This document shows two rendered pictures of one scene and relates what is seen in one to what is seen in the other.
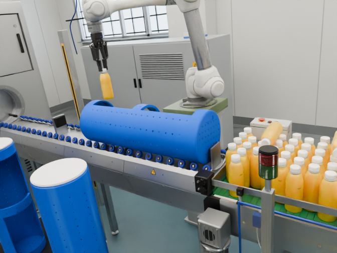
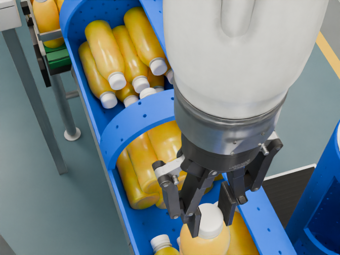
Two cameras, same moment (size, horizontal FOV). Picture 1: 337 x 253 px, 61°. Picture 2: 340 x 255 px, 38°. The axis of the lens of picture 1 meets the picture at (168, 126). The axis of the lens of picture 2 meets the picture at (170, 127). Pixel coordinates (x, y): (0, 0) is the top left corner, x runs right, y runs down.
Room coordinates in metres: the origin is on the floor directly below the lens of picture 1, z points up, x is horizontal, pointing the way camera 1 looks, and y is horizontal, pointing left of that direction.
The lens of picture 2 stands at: (2.11, 0.47, 2.01)
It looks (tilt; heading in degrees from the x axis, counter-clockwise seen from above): 56 degrees down; 214
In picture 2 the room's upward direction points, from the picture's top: 1 degrees counter-clockwise
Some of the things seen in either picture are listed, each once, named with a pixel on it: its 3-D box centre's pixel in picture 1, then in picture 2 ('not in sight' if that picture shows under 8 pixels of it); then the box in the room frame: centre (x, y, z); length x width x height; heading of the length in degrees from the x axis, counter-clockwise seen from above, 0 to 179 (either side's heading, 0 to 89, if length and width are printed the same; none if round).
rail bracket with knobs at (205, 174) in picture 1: (205, 182); not in sight; (1.18, -0.14, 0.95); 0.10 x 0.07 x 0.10; 143
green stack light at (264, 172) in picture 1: (268, 168); not in sight; (0.84, -0.32, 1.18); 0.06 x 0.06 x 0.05
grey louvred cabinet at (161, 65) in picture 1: (152, 94); not in sight; (3.92, 0.17, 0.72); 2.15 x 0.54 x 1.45; 51
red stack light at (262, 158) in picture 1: (268, 156); not in sight; (0.84, -0.32, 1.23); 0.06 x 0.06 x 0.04
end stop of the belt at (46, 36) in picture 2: (228, 162); (106, 21); (1.31, -0.29, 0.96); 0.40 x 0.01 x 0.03; 143
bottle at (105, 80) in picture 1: (106, 85); (203, 247); (1.88, 0.37, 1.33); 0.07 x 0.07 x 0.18
